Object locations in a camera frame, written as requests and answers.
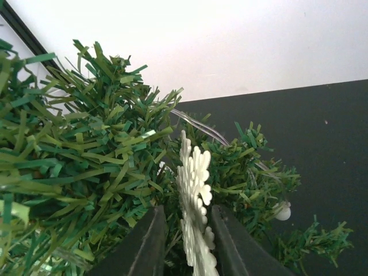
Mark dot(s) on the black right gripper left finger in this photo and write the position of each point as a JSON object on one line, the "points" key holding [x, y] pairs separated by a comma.
{"points": [[141, 252]]}

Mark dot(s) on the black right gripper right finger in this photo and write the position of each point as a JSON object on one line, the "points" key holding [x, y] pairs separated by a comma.
{"points": [[237, 252]]}

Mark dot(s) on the white snowflake ornament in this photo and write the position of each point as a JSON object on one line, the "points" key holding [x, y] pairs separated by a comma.
{"points": [[195, 195]]}

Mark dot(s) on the small green christmas tree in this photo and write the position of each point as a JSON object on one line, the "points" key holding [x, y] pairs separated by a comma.
{"points": [[84, 159]]}

